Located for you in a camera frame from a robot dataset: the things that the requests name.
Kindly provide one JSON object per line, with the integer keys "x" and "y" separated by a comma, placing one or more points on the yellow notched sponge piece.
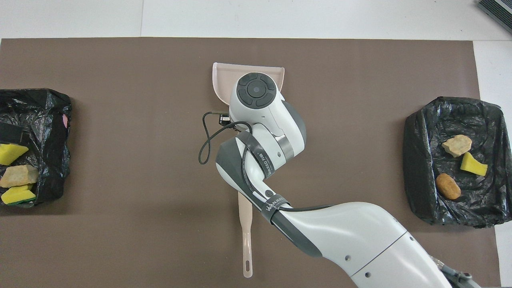
{"x": 12, "y": 153}

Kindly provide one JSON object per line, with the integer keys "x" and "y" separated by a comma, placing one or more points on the brown oval sponge chunk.
{"x": 448, "y": 186}

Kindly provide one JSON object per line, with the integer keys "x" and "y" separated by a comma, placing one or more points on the small yellow sponge piece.
{"x": 472, "y": 164}

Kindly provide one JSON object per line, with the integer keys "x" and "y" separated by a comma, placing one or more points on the black bag lined bin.
{"x": 424, "y": 160}

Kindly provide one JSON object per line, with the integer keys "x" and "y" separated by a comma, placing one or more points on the pale rounded sponge chunk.
{"x": 456, "y": 145}

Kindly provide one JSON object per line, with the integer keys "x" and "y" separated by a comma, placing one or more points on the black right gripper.
{"x": 224, "y": 118}

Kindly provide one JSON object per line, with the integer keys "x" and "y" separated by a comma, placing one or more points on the yellow sponge with green layer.
{"x": 18, "y": 194}

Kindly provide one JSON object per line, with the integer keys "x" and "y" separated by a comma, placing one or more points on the grey ribbed device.
{"x": 498, "y": 12}

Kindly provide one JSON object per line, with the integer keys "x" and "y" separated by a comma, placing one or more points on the beige plastic dustpan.
{"x": 224, "y": 78}

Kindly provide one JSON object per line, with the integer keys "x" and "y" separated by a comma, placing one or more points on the brown table mat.
{"x": 120, "y": 80}

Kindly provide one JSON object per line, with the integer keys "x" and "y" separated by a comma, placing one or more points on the beige brush with black bristles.
{"x": 244, "y": 216}

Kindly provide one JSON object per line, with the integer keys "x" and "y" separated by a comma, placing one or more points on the black bag bin pink mark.
{"x": 48, "y": 132}

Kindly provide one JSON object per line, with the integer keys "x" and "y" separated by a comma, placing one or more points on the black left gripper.
{"x": 10, "y": 134}

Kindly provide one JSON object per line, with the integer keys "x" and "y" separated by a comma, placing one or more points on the orange striped sponge chunk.
{"x": 18, "y": 176}

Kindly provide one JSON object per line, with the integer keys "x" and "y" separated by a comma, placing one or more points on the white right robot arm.
{"x": 340, "y": 232}

